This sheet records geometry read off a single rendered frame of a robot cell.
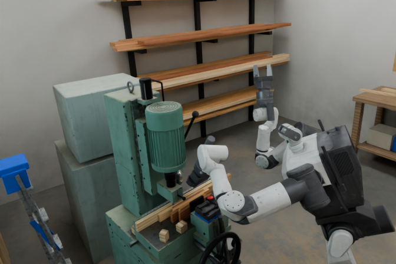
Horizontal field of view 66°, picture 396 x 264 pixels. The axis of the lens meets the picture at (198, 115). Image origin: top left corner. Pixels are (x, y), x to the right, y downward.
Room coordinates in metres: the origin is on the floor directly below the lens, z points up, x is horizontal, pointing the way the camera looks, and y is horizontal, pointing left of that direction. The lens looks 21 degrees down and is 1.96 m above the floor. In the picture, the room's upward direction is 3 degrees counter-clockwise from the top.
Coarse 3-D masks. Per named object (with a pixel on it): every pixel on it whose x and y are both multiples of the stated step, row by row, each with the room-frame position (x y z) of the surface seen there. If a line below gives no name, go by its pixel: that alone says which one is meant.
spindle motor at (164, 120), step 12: (156, 108) 1.33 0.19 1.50; (168, 108) 1.32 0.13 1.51; (180, 108) 1.33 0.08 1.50; (156, 120) 1.27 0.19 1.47; (168, 120) 1.27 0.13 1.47; (180, 120) 1.31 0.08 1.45; (156, 132) 1.28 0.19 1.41; (168, 132) 1.27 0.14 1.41; (180, 132) 1.31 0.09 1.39; (156, 144) 1.28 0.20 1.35; (168, 144) 1.27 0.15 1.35; (180, 144) 1.31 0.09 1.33; (156, 156) 1.29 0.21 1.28; (168, 156) 1.27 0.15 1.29; (180, 156) 1.30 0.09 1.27; (156, 168) 1.28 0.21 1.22; (168, 168) 1.27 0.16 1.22; (180, 168) 1.29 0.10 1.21
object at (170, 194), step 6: (162, 180) 1.41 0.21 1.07; (162, 186) 1.35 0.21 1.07; (180, 186) 1.34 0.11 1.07; (162, 192) 1.36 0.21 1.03; (168, 192) 1.32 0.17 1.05; (174, 192) 1.30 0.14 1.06; (180, 192) 1.33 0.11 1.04; (168, 198) 1.32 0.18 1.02; (174, 198) 1.30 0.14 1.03; (180, 198) 1.33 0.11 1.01
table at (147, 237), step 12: (144, 228) 1.24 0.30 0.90; (156, 228) 1.24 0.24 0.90; (168, 228) 1.23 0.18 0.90; (192, 228) 1.22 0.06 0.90; (228, 228) 1.25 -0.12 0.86; (144, 240) 1.17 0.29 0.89; (156, 240) 1.15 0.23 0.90; (168, 240) 1.15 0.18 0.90; (180, 240) 1.17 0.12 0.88; (204, 240) 1.17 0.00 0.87; (156, 252) 1.10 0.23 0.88; (168, 252) 1.12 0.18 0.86
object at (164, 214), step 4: (228, 176) 1.62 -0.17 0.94; (228, 180) 1.62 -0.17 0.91; (204, 188) 1.50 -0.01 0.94; (208, 188) 1.51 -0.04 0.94; (212, 188) 1.53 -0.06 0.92; (196, 192) 1.47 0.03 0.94; (188, 196) 1.43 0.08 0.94; (168, 208) 1.34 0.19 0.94; (172, 208) 1.34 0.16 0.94; (164, 212) 1.31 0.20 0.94; (168, 212) 1.32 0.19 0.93; (160, 216) 1.28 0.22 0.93; (164, 216) 1.30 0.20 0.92; (168, 216) 1.32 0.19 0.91; (160, 220) 1.28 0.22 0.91
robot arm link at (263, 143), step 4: (260, 136) 1.49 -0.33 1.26; (264, 136) 1.48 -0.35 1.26; (268, 136) 1.48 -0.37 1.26; (260, 140) 1.49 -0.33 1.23; (264, 140) 1.48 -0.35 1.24; (268, 140) 1.49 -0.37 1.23; (256, 144) 1.51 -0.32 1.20; (260, 144) 1.48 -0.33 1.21; (264, 144) 1.48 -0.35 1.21; (268, 144) 1.49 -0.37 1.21; (256, 148) 1.52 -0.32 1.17; (260, 148) 1.49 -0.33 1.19; (264, 148) 1.48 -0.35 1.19; (268, 148) 1.49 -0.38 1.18; (256, 152) 1.51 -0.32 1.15; (260, 152) 1.49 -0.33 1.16; (264, 152) 1.49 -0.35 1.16; (268, 152) 1.49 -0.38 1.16; (256, 156) 1.48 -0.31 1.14; (268, 156) 1.46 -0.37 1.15
